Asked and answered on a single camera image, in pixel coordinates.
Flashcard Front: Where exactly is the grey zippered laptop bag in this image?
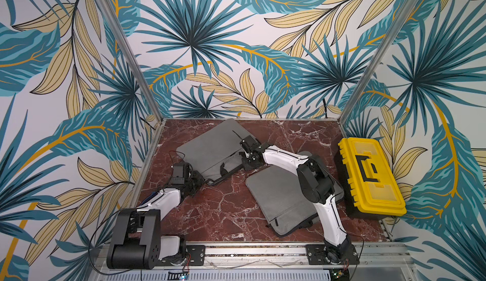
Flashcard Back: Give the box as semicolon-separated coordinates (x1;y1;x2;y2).
177;119;251;186

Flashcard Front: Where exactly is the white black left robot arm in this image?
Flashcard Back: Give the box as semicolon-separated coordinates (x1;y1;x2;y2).
106;163;205;270

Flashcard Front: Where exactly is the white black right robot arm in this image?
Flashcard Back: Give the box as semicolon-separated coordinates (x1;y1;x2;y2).
240;135;353;263

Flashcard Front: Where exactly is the orange blue hand tool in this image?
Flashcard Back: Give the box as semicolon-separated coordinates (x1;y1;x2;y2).
137;191;158;210

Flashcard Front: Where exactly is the yellow black toolbox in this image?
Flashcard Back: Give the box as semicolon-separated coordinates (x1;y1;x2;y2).
334;137;407;220

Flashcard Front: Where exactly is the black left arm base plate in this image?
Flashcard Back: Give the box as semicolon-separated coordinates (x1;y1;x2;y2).
157;245;206;267

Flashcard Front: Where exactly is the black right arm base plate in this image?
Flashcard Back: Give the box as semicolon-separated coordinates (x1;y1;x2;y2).
305;244;359;265

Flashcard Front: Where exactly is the aluminium front rail frame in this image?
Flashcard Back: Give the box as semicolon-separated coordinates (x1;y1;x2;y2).
89;242;418;280

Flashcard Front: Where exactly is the aluminium corner post left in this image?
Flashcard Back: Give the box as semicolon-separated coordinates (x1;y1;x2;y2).
95;0;163;124

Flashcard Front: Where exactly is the aluminium corner post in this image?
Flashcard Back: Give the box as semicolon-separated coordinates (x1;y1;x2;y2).
95;0;163;124
338;0;419;125

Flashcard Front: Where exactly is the aluminium corner post right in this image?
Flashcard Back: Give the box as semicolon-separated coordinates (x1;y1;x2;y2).
338;0;419;125

